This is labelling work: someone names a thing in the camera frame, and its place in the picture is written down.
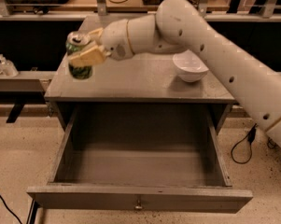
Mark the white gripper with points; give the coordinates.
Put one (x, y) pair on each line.
(115, 40)

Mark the green soda can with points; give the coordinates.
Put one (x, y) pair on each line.
(76, 42)

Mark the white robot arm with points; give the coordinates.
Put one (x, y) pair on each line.
(177, 25)

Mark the open grey top drawer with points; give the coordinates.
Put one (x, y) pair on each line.
(167, 155)

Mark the metal drawer knob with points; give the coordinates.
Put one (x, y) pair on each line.
(138, 206)

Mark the grey cabinet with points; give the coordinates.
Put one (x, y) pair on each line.
(146, 78)

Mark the clear pump bottle left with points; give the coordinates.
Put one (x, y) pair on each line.
(8, 67)

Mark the white ceramic bowl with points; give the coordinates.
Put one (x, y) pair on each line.
(189, 67)

